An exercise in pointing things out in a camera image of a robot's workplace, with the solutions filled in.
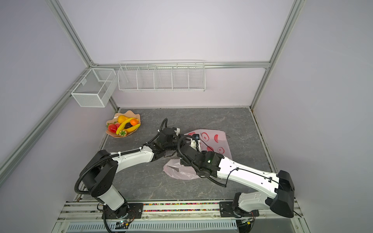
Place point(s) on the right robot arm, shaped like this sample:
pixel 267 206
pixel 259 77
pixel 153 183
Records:
pixel 277 190

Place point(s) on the dark purple plum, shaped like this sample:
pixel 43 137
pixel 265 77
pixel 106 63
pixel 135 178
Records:
pixel 128 125

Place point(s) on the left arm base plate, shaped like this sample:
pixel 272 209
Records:
pixel 127 211

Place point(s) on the large red strawberry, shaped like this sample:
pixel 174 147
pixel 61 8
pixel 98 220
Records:
pixel 112 128

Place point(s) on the pink wavy fruit plate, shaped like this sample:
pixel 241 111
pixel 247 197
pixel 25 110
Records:
pixel 128 114

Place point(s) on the yellow lemon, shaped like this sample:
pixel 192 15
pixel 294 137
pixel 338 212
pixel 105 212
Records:
pixel 121 119

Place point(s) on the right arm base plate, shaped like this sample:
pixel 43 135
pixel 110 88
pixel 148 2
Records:
pixel 228 209

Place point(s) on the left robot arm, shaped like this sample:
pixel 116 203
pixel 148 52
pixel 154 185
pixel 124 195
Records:
pixel 96 179

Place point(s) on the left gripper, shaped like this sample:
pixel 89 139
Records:
pixel 179 136

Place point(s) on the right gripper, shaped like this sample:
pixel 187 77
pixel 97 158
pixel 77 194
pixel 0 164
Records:
pixel 203 154

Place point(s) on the aluminium mounting rail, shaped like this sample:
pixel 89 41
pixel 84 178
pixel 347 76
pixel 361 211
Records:
pixel 213 216

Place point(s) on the long white wire basket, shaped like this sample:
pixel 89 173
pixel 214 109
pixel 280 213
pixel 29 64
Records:
pixel 162 75

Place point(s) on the yellow banana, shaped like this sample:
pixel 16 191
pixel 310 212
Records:
pixel 121 127
pixel 132 129

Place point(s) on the small white mesh basket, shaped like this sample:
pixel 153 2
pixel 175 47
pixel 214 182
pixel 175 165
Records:
pixel 95 88

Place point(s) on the orange fruit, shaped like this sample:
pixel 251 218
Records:
pixel 134 121

